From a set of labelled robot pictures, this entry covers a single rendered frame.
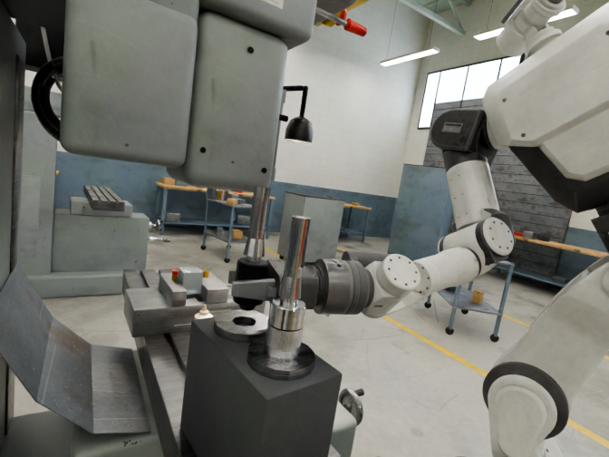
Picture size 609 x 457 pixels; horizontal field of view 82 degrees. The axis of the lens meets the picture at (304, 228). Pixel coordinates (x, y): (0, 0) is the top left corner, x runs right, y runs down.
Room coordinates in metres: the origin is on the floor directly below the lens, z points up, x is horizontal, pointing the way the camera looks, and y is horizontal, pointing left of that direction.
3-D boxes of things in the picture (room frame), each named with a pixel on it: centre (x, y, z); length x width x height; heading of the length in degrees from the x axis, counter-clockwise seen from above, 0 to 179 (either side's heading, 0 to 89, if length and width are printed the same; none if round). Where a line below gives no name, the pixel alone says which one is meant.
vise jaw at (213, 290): (0.94, 0.24, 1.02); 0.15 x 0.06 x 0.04; 35
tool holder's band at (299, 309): (0.43, 0.01, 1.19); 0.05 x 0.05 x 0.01
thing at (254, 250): (0.51, 0.07, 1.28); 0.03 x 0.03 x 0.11
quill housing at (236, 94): (0.78, 0.21, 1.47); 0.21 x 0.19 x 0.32; 33
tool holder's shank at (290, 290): (0.43, 0.01, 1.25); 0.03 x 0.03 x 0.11
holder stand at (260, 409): (0.47, 0.04, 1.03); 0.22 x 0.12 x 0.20; 40
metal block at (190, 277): (0.91, 0.29, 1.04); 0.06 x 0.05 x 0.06; 35
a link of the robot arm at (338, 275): (0.54, -0.02, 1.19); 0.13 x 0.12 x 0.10; 18
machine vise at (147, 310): (0.93, 0.26, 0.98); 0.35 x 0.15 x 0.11; 125
